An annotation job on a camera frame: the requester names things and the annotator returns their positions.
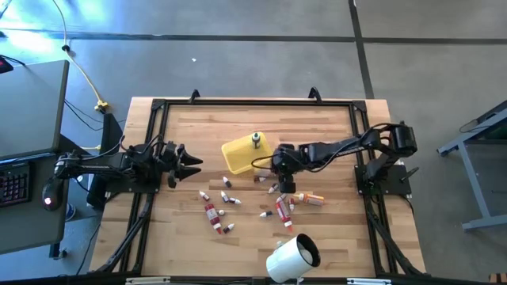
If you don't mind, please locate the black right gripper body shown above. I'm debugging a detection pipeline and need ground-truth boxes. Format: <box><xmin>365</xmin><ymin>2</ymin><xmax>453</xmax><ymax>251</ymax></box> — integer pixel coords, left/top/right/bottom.
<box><xmin>271</xmin><ymin>142</ymin><xmax>302</xmax><ymax>195</ymax></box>

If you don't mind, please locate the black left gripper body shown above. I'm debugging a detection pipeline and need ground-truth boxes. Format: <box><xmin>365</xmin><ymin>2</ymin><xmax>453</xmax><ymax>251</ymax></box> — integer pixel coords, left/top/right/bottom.
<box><xmin>158</xmin><ymin>140</ymin><xmax>187</xmax><ymax>190</ymax></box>

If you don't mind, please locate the large orange food colouring bottle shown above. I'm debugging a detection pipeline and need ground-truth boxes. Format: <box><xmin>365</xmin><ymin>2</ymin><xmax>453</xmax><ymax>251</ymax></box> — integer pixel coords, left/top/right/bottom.
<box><xmin>293</xmin><ymin>192</ymin><xmax>326</xmax><ymax>203</ymax></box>

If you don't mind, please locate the large red food colouring bottle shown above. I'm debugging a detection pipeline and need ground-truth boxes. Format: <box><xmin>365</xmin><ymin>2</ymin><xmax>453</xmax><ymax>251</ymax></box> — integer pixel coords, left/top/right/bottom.
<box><xmin>204</xmin><ymin>203</ymin><xmax>223</xmax><ymax>235</ymax></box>
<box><xmin>275</xmin><ymin>197</ymin><xmax>295</xmax><ymax>234</ymax></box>

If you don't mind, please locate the yellow plastic bin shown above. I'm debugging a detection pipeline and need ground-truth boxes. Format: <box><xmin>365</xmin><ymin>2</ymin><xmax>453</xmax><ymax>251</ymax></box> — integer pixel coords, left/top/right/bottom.
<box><xmin>220</xmin><ymin>131</ymin><xmax>274</xmax><ymax>176</ymax></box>

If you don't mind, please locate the white cylindrical housing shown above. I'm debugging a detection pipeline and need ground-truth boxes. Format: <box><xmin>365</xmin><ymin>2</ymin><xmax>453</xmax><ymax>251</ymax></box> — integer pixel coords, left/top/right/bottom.
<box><xmin>265</xmin><ymin>232</ymin><xmax>322</xmax><ymax>284</ymax></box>

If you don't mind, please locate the black computer mouse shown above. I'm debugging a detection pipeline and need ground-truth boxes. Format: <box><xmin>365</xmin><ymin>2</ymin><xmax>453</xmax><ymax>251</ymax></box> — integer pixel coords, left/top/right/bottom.
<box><xmin>41</xmin><ymin>177</ymin><xmax>66</xmax><ymax>212</ymax></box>

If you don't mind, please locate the small black desk foot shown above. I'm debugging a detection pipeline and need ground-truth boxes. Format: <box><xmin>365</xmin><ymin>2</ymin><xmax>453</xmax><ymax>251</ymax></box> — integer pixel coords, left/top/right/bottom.
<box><xmin>49</xmin><ymin>243</ymin><xmax>68</xmax><ymax>261</ymax></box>

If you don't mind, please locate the grey desk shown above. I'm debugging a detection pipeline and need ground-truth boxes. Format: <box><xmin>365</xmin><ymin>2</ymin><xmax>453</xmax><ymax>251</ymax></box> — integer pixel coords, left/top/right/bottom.
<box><xmin>0</xmin><ymin>152</ymin><xmax>73</xmax><ymax>256</ymax></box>

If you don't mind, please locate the black backlit keyboard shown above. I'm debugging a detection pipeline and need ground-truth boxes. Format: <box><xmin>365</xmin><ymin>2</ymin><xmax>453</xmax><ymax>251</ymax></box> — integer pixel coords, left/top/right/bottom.
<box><xmin>0</xmin><ymin>161</ymin><xmax>32</xmax><ymax>209</ymax></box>

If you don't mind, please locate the grey metal table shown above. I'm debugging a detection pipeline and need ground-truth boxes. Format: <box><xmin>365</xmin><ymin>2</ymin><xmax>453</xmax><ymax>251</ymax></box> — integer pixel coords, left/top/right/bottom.
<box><xmin>436</xmin><ymin>98</ymin><xmax>507</xmax><ymax>233</ymax></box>

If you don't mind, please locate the black device with red light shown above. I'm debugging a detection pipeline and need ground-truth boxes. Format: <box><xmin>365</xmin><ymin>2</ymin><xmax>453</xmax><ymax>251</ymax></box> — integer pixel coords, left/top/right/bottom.
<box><xmin>0</xmin><ymin>55</ymin><xmax>15</xmax><ymax>75</ymax></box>

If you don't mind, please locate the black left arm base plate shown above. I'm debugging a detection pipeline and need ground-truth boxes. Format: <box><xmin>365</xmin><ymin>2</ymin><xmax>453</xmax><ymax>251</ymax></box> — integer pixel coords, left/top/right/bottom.
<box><xmin>105</xmin><ymin>158</ymin><xmax>162</xmax><ymax>195</ymax></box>

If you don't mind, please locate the black aluminium table frame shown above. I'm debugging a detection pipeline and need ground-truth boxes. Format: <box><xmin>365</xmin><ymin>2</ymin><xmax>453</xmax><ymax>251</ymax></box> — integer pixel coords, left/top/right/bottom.
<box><xmin>90</xmin><ymin>97</ymin><xmax>428</xmax><ymax>278</ymax></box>

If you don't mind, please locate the black desk leg frame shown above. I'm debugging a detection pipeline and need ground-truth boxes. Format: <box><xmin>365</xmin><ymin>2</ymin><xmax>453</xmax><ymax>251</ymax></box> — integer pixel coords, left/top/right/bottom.
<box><xmin>59</xmin><ymin>112</ymin><xmax>124</xmax><ymax>210</ymax></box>

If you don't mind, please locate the yellow power cable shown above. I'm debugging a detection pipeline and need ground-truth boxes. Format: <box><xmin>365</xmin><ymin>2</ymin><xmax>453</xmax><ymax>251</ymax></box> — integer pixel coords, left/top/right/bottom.
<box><xmin>51</xmin><ymin>0</ymin><xmax>110</xmax><ymax>115</ymax></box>

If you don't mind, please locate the thin black floor cable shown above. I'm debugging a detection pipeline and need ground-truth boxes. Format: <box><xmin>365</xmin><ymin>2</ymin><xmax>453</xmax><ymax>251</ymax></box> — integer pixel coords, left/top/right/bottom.
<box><xmin>64</xmin><ymin>98</ymin><xmax>128</xmax><ymax>132</ymax></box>

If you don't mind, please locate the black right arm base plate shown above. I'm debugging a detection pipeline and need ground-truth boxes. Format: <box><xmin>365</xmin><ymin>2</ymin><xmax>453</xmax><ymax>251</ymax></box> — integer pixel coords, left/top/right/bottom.
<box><xmin>354</xmin><ymin>162</ymin><xmax>420</xmax><ymax>197</ymax></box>

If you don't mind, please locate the silver metal bracket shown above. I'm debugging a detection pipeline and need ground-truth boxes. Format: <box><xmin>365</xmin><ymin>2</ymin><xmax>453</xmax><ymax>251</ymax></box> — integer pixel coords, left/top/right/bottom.
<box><xmin>347</xmin><ymin>277</ymin><xmax>392</xmax><ymax>285</ymax></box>
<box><xmin>125</xmin><ymin>276</ymin><xmax>171</xmax><ymax>285</ymax></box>

